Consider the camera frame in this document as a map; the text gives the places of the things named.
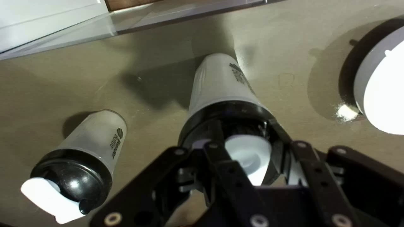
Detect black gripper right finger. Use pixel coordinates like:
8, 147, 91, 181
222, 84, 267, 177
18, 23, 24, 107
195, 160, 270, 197
289, 142, 404, 227

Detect white bowl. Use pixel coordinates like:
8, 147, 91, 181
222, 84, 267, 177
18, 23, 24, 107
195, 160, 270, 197
339, 17, 404, 136

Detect translucent shaker bottle black lid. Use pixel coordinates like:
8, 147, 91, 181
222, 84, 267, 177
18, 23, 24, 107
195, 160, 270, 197
20, 110, 128, 225

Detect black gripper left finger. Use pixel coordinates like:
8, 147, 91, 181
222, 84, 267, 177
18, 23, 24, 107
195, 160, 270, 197
90, 142, 270, 227

